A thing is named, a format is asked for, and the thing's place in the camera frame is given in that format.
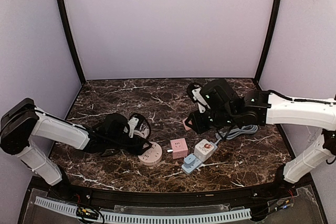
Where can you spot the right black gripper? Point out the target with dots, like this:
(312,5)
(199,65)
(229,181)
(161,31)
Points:
(202,118)

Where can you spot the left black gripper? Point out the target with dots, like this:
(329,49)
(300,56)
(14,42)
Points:
(134,140)

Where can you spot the pink round power socket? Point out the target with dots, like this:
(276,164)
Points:
(152,156)

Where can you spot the white cube socket adapter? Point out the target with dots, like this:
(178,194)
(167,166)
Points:
(203,150)

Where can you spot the pink cube socket adapter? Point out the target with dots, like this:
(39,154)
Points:
(178,148)

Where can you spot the blue charger plug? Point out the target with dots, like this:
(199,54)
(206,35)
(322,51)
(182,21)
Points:
(189,162)

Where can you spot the blue power strip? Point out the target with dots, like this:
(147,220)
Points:
(198,163)

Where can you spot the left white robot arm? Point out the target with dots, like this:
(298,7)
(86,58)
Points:
(25,120)

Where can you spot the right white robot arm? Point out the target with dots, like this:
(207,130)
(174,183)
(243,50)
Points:
(271,107)

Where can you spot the small circuit board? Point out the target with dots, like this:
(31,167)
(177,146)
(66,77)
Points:
(86,213)

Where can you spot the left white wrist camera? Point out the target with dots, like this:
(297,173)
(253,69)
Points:
(139,126)

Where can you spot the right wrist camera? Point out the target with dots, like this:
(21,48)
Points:
(193,92)

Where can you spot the right grey cable duct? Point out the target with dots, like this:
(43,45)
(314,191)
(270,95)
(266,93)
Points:
(221,217)

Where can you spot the grey cable duct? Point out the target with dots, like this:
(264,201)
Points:
(58,206)
(221,217)

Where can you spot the black front rail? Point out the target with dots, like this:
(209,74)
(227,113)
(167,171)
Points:
(104,196)

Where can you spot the left grey cable duct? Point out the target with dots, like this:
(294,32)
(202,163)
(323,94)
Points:
(58,206)

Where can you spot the right black frame post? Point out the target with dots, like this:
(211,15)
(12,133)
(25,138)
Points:
(268,40)

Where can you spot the black frame post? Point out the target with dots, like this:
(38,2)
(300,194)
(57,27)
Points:
(268,40)
(70,40)

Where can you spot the left black frame post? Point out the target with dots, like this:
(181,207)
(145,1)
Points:
(70,40)

